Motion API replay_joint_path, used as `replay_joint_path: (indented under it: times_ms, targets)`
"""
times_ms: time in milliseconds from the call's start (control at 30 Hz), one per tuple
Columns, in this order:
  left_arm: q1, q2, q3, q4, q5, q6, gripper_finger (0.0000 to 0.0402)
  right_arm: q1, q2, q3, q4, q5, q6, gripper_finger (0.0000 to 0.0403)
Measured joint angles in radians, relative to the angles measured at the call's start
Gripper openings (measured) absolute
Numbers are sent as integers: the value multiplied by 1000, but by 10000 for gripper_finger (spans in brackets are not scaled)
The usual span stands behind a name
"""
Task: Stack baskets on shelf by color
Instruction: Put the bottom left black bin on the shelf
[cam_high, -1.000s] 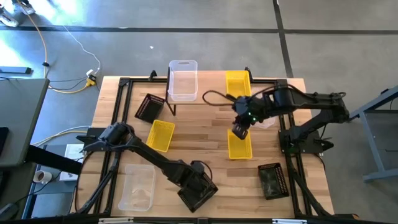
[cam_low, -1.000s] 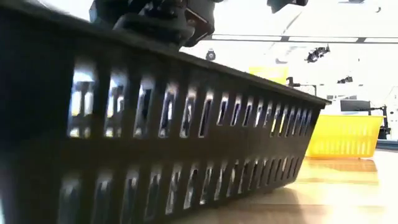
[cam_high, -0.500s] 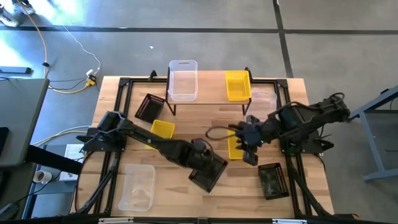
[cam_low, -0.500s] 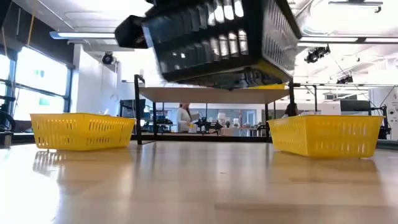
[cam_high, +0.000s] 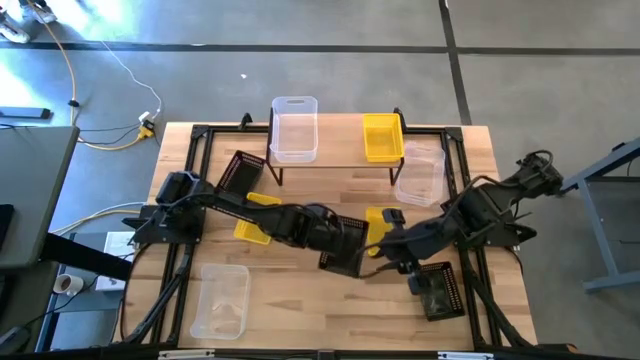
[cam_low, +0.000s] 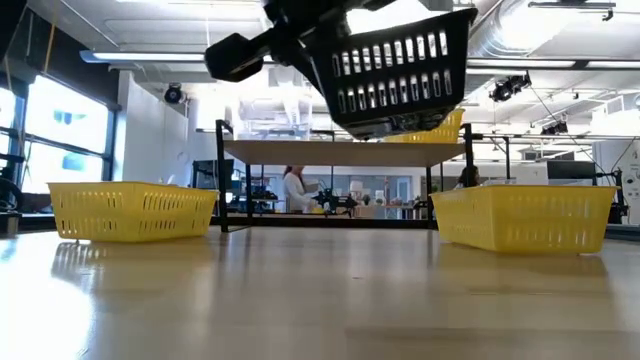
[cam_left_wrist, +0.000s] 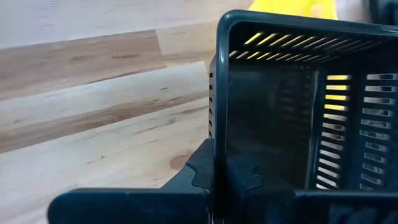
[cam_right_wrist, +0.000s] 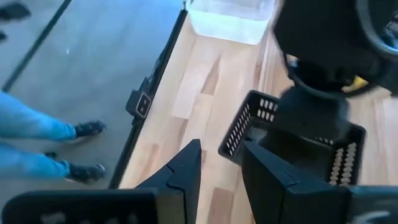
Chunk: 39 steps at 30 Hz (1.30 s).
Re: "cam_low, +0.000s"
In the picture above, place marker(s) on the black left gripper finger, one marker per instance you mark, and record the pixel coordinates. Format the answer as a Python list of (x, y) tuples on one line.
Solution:
[(305, 60)]

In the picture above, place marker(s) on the clear plastic basket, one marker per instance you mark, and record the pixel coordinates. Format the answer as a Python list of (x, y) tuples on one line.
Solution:
[(272, 120)]

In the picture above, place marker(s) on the black slotted plastic basket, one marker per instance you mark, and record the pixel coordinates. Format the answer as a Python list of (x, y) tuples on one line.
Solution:
[(390, 70)]

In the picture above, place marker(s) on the yellow slotted plastic basket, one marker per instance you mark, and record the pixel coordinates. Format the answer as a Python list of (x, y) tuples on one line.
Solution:
[(130, 210), (440, 132), (525, 220)]

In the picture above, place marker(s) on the black background robot arm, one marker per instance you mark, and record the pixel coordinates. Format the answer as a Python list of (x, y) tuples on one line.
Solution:
[(332, 201)]

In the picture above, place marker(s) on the wooden shelf with black legs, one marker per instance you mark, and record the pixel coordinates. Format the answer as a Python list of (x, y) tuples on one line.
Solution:
[(300, 152)]

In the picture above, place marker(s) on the person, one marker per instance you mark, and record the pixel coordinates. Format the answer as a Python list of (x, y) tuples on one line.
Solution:
[(469, 177), (295, 192)]

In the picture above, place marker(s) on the black ceiling spotlight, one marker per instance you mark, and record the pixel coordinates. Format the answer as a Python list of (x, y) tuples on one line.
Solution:
[(173, 93)]

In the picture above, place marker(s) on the black computer monitor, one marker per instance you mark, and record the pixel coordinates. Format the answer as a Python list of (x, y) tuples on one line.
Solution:
[(212, 172), (570, 172)]

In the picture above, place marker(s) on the long ceiling light bar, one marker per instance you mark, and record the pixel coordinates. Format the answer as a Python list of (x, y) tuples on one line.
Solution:
[(150, 56)]

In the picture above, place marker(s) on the black track light cluster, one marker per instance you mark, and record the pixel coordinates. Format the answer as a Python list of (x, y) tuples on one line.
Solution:
[(510, 87)]

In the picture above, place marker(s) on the large window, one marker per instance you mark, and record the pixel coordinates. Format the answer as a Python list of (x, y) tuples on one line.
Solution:
[(65, 120)]

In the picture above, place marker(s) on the black equipment stand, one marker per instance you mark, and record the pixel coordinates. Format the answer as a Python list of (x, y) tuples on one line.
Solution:
[(620, 200)]

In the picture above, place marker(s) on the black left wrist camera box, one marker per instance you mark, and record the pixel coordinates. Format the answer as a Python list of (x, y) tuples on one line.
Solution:
[(232, 57)]

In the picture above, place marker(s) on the black aluminium table frame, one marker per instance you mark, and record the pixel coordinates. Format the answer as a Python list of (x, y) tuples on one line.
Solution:
[(325, 221)]

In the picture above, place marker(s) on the silver ventilation duct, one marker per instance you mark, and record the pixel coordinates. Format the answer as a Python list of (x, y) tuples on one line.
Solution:
[(525, 30)]

